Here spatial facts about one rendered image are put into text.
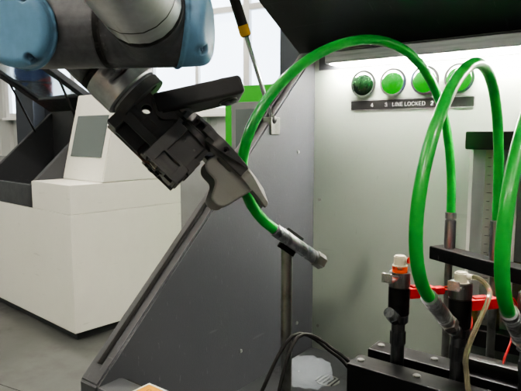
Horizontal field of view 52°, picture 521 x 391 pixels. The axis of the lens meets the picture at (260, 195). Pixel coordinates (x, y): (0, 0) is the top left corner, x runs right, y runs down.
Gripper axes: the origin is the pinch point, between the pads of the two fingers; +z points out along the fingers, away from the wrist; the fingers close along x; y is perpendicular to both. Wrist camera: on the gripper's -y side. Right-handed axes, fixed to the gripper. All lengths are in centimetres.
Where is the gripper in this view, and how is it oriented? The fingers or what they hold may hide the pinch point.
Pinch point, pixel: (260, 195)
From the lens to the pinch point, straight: 68.8
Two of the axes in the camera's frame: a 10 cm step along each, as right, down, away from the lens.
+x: 2.5, -1.1, -9.6
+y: -6.6, 7.1, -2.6
